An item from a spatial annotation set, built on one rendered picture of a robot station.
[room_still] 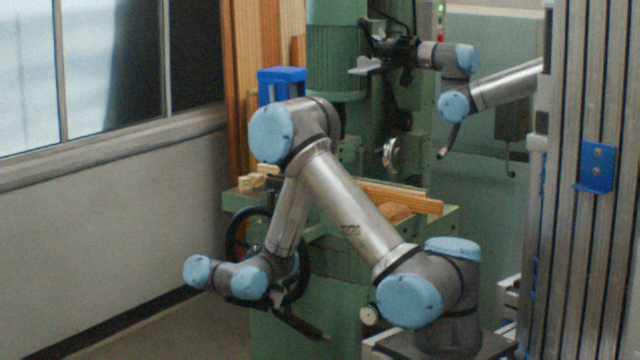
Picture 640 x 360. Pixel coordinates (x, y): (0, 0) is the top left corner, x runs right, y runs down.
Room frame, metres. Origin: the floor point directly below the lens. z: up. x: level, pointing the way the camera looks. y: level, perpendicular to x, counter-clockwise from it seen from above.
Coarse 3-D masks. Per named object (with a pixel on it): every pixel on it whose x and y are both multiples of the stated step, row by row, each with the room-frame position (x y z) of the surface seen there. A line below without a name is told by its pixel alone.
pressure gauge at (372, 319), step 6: (366, 306) 2.07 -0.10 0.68; (372, 306) 2.06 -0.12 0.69; (360, 312) 2.08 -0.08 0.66; (366, 312) 2.07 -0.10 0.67; (372, 312) 2.06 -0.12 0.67; (378, 312) 2.06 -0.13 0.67; (360, 318) 2.08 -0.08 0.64; (366, 318) 2.07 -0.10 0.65; (372, 318) 2.06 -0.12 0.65; (378, 318) 2.05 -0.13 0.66; (366, 324) 2.07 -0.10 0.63; (372, 324) 2.06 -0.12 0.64
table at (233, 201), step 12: (264, 180) 2.57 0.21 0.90; (228, 192) 2.43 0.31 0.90; (240, 192) 2.44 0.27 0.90; (252, 192) 2.44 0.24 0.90; (228, 204) 2.43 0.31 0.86; (240, 204) 2.40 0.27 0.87; (252, 204) 2.37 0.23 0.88; (252, 216) 2.37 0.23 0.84; (324, 216) 2.23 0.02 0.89; (420, 216) 2.24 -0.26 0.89; (264, 228) 2.23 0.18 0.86; (312, 228) 2.19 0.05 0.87; (324, 228) 2.22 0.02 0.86; (336, 228) 2.20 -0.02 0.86; (396, 228) 2.13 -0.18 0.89; (408, 228) 2.18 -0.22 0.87; (420, 228) 2.24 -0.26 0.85
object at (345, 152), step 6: (348, 138) 2.42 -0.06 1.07; (354, 138) 2.43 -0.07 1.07; (360, 138) 2.45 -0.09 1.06; (342, 144) 2.37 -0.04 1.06; (348, 144) 2.39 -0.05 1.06; (354, 144) 2.42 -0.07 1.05; (336, 150) 2.34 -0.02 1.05; (342, 150) 2.36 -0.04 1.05; (348, 150) 2.39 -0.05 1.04; (354, 150) 2.42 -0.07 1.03; (336, 156) 2.34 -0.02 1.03; (342, 156) 2.37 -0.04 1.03; (348, 156) 2.39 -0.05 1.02; (354, 156) 2.42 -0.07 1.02; (342, 162) 2.37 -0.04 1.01; (348, 162) 2.39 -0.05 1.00
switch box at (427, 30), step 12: (420, 0) 2.55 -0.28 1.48; (432, 0) 2.55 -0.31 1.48; (444, 0) 2.60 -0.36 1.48; (420, 12) 2.55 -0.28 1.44; (432, 12) 2.53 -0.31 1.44; (444, 12) 2.60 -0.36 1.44; (420, 24) 2.55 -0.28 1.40; (432, 24) 2.53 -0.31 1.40; (444, 24) 2.60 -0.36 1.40; (420, 36) 2.55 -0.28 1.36; (432, 36) 2.53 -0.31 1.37; (444, 36) 2.60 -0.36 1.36
